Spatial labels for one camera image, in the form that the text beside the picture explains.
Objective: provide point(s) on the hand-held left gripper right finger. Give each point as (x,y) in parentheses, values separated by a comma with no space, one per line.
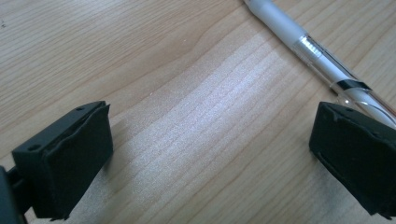
(355,155)

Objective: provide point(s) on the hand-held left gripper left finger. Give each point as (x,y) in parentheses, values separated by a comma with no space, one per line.
(71,161)

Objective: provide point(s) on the white clear ballpoint pen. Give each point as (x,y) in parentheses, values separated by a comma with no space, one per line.
(280,23)

